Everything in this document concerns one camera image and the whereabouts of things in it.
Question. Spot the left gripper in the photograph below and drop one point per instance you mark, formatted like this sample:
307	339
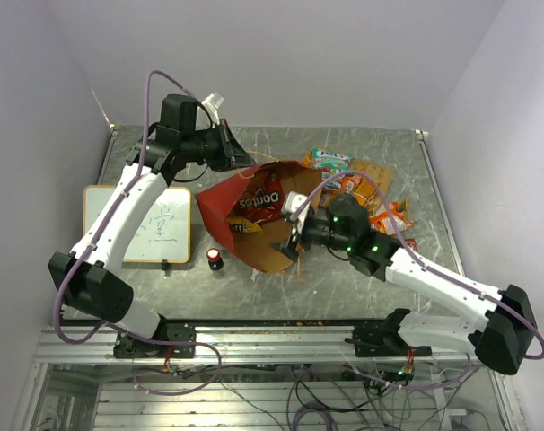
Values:
232	154

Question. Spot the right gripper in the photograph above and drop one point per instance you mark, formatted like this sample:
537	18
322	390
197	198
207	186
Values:
288	246

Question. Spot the red Doritos chips bag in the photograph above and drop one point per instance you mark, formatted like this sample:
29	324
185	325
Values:
261	201

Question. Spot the yellow candy packet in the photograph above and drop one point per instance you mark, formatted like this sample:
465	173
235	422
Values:
239	224

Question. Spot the teal mint candy bag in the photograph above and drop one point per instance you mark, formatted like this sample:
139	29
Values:
329	162

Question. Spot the large yellow chips bag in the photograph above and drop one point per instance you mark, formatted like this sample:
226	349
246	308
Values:
325	198

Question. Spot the orange snack packet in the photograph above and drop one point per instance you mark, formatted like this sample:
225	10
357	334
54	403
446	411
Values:
385	222

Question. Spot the red snack packet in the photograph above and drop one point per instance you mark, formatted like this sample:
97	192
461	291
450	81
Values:
411	243

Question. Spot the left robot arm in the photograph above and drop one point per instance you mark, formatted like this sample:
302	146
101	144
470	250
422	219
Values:
86	277

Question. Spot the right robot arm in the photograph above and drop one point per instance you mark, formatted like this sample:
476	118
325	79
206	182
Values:
495	325

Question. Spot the red white black button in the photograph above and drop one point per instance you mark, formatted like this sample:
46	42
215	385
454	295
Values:
214	259

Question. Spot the colourful candy packet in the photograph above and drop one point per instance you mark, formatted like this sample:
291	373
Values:
346	184

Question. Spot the small whiteboard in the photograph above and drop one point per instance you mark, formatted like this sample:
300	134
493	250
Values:
164	234

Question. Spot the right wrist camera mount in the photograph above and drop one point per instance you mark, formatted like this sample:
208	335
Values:
295	210

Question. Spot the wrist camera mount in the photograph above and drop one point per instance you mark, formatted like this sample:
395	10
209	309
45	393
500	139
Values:
211	105
295	210

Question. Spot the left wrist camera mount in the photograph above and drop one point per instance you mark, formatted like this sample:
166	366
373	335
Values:
211	105

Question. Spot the aluminium frame rail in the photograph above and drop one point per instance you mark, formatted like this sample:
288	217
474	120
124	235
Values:
236	345

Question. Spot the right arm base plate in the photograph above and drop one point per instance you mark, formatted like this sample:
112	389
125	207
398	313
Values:
376	341

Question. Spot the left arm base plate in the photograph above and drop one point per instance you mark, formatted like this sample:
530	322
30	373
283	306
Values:
169	339

